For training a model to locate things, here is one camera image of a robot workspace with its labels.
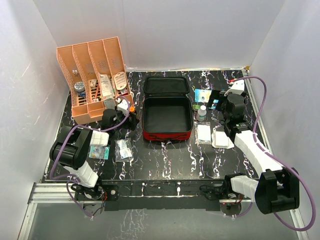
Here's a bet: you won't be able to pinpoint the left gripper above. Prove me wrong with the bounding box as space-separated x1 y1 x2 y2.
112 105 140 133

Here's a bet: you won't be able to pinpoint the clear bag of plasters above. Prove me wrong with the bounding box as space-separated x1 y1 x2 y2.
115 138 134 162

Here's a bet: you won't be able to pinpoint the white bottle green label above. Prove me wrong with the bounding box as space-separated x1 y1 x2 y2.
196 105 207 122

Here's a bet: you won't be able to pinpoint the green wind oil box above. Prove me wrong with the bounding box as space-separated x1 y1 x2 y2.
192 104 201 111

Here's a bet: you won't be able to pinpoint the teal bandage packet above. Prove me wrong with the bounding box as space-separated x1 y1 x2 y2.
88 145 110 160

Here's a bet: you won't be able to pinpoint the gauze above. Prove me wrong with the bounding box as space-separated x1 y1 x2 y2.
194 121 212 145

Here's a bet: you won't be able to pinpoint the red black medicine case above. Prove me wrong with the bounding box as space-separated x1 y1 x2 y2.
142 76 193 142

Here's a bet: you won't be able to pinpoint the white gauze pad pack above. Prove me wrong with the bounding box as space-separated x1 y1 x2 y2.
211 131 234 149

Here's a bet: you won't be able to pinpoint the brown bottle orange cap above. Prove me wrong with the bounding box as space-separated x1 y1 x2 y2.
129 106 136 118

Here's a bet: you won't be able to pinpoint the blue cotton swab bag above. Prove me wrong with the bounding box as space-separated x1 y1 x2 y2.
194 89 212 103

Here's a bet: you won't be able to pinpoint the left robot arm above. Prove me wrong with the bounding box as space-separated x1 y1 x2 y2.
49 104 139 200

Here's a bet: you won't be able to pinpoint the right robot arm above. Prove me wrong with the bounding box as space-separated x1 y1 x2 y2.
209 90 300 215

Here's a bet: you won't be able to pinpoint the white medicine box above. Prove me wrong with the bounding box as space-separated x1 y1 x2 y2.
99 74 115 99

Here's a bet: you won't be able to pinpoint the small medicine boxes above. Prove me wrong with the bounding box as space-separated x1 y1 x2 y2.
89 79 101 103

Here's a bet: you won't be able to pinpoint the oval blister card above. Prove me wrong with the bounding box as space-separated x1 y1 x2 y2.
113 71 127 91

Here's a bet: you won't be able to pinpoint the orange plastic file organizer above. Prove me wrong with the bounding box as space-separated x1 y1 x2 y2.
56 36 134 125

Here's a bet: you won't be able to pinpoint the round blue tin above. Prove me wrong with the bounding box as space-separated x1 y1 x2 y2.
74 81 86 98

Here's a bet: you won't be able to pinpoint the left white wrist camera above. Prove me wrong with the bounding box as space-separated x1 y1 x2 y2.
116 98 130 115

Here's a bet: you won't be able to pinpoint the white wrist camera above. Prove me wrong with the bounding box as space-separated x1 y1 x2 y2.
224 79 245 96
116 98 130 115

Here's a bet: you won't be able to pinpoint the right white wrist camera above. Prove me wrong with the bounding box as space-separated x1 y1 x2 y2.
224 79 245 96

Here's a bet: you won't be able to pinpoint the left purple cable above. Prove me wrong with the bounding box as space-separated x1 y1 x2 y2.
49 99 131 221

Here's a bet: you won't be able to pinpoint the purple cable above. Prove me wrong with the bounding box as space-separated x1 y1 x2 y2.
231 76 317 232
49 99 131 221

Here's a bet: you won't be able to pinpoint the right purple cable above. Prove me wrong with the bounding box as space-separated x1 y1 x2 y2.
231 76 317 232

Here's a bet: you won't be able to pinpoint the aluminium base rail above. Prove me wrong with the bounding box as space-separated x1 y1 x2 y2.
18 181 309 240

